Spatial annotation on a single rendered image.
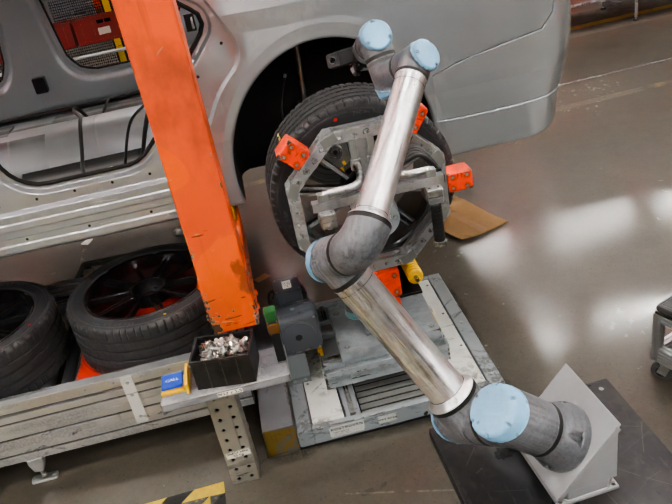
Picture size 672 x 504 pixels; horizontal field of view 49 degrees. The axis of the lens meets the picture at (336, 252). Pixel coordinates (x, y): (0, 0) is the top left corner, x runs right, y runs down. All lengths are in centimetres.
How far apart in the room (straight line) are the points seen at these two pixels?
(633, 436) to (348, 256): 104
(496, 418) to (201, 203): 110
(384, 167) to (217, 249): 77
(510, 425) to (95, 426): 162
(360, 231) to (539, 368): 143
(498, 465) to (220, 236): 110
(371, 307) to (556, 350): 135
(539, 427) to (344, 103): 118
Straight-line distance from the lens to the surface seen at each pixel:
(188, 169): 229
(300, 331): 279
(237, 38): 272
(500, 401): 195
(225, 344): 242
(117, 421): 291
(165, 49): 219
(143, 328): 280
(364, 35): 214
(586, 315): 331
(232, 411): 255
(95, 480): 303
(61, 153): 370
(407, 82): 198
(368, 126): 238
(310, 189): 254
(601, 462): 211
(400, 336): 195
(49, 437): 298
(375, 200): 181
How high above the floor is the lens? 194
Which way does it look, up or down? 29 degrees down
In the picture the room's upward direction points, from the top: 11 degrees counter-clockwise
